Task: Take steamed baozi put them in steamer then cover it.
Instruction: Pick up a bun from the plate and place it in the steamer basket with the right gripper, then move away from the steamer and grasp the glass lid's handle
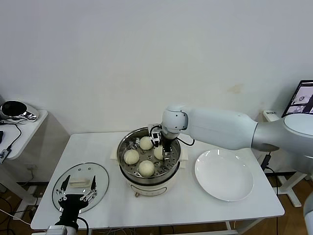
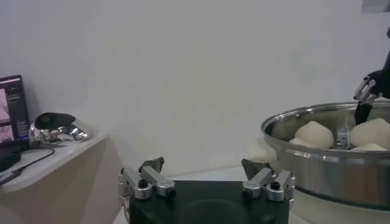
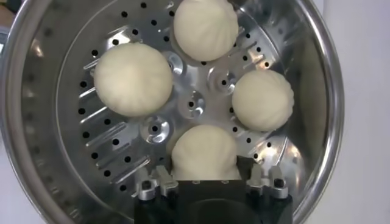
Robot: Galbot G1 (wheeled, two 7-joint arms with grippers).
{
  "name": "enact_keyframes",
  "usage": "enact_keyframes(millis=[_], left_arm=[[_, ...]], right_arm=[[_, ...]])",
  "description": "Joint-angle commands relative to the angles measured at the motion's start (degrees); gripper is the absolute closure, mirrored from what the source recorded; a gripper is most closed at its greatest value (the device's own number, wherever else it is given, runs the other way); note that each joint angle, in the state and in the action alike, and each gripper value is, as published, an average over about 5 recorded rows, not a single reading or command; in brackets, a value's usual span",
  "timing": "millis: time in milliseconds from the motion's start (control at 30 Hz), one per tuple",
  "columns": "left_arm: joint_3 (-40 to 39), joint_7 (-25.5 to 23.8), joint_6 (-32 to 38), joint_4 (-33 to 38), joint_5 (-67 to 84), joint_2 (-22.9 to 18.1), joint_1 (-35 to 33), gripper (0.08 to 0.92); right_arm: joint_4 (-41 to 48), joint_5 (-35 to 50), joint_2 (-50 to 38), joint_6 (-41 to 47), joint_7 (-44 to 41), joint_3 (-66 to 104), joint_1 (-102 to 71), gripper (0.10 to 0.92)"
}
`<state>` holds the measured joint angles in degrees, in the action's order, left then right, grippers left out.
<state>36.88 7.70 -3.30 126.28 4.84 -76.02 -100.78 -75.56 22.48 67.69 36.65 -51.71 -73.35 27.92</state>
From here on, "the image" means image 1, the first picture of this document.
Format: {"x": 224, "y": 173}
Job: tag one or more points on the chrome and black device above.
{"x": 12, "y": 109}

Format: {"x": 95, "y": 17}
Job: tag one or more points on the grey open laptop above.
{"x": 302, "y": 95}

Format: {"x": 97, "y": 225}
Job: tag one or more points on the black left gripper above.
{"x": 72, "y": 205}

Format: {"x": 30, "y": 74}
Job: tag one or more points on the white steamed baozi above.
{"x": 146, "y": 143}
{"x": 158, "y": 153}
{"x": 146, "y": 168}
{"x": 131, "y": 156}

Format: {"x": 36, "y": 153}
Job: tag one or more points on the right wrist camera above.
{"x": 155, "y": 135}

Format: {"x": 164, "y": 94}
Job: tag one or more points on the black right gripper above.
{"x": 167, "y": 144}

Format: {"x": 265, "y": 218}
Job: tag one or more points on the white work table frame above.
{"x": 228, "y": 228}

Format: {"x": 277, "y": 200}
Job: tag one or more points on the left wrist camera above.
{"x": 56, "y": 228}

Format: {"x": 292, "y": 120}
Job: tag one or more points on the stainless steel steamer basket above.
{"x": 172, "y": 175}

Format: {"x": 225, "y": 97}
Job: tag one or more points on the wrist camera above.
{"x": 155, "y": 135}
{"x": 56, "y": 228}

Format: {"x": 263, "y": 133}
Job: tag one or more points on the small white logo device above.
{"x": 3, "y": 155}

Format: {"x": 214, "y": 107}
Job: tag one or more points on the white round plate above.
{"x": 223, "y": 175}

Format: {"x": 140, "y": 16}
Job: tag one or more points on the black computer mouse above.
{"x": 1, "y": 137}

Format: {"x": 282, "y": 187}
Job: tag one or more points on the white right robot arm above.
{"x": 220, "y": 127}

